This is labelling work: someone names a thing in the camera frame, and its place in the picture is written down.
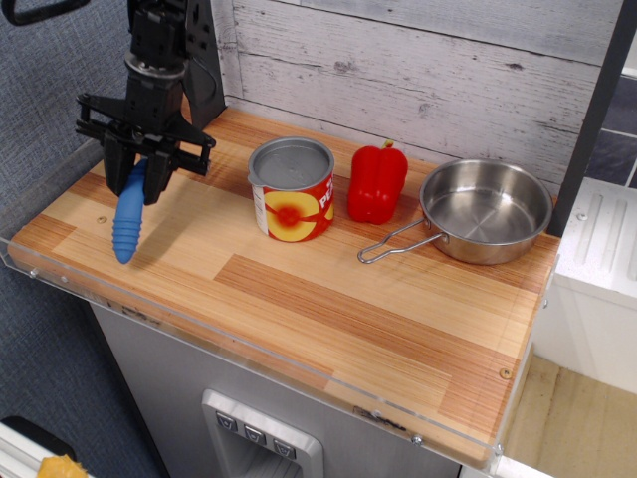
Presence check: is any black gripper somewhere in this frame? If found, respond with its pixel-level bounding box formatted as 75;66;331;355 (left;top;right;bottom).
77;57;215;206

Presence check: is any blue handled metal fork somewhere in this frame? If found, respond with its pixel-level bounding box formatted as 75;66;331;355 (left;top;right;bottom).
112;158;147;264

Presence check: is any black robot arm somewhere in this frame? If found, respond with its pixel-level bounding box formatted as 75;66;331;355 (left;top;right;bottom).
77;1;226;205

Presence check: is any red yellow food can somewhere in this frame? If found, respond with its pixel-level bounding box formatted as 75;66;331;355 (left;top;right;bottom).
248;136;335;243

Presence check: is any red bell pepper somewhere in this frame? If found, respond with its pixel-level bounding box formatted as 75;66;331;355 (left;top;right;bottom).
347;140;408;225

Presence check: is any grey toy fridge cabinet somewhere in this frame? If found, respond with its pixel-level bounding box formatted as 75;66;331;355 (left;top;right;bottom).
94;306;461;477

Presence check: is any silver dispenser button panel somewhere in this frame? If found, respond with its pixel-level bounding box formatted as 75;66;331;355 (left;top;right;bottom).
201;389;324;477

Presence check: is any yellow object at corner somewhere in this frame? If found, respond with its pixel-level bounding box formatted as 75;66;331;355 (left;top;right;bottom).
36;455;89;478

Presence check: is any small steel pan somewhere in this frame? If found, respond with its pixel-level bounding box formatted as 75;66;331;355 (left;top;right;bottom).
357;159;553;265

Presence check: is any clear acrylic table guard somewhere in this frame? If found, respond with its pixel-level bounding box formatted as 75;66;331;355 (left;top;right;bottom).
8;139;558;466

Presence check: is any white toy sink unit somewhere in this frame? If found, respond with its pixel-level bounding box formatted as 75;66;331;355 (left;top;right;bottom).
531;178;636;392

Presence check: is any dark grey left post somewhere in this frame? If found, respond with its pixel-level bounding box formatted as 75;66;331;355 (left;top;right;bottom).
184;1;226;129

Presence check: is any dark grey post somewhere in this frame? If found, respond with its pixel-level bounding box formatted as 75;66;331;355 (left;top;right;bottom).
547;0;636;237
184;1;226;129

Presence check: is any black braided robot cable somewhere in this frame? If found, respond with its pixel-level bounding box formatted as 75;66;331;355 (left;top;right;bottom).
2;0;94;27

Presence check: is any dark grey right post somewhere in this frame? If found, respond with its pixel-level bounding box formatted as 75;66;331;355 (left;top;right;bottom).
547;0;636;237

